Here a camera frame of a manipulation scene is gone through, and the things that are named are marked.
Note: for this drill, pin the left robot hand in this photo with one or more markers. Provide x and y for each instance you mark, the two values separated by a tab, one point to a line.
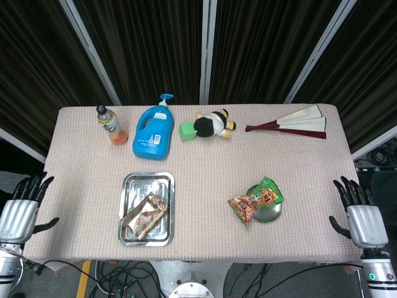
18	217

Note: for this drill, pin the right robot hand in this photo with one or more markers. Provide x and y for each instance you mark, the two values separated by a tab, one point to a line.
367	223

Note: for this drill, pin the green orange snack bag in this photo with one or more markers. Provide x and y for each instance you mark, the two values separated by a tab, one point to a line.
257	200

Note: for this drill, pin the brown snack packet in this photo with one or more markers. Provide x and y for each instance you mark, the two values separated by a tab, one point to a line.
144	215

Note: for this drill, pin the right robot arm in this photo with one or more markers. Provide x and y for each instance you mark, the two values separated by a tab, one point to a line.
380	273

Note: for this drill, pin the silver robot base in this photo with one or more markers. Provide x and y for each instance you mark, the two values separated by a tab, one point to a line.
189	279

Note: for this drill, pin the round steel plate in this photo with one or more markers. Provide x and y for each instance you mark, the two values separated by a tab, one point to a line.
268	214

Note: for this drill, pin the red white folding fan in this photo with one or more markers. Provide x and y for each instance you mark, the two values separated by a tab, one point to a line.
301	122

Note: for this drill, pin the rectangular steel tray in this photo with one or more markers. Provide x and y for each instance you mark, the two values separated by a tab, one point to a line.
136	186

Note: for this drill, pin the orange drink bottle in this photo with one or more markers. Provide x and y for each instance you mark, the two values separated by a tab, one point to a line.
111	127

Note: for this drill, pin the black curtain panel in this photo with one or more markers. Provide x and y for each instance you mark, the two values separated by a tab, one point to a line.
31	62
139	46
372	62
263	46

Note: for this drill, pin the blue detergent pump bottle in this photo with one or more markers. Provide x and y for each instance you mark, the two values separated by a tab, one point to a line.
153	133

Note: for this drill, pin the pink woven tablecloth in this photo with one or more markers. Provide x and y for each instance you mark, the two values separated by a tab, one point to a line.
201	174

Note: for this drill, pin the black white plush toy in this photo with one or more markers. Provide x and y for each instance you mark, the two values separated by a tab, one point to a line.
207	124

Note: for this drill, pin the green foam cube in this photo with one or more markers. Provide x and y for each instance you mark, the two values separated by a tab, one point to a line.
187	132

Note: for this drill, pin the white partition frame post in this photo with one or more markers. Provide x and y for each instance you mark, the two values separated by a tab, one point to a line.
90	49
375	146
207	49
21	144
319	49

